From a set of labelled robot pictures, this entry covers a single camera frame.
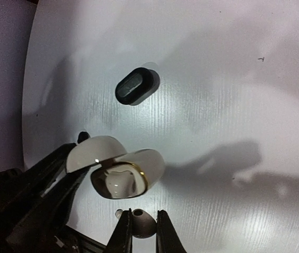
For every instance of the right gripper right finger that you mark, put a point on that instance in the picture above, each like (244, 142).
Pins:
(167, 240)

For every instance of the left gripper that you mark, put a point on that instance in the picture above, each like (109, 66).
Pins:
(35, 205)

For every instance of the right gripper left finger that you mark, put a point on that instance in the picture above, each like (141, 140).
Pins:
(121, 238)

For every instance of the white earbud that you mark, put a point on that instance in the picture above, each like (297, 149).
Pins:
(144, 225)

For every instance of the white earbud charging case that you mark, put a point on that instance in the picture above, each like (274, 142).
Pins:
(120, 174)

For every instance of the black earbud charging case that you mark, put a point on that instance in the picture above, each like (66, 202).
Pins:
(137, 86)

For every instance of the black earbud left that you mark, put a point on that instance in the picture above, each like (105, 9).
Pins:
(82, 136)

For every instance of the black front frame rail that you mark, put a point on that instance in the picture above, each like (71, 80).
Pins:
(70, 240)

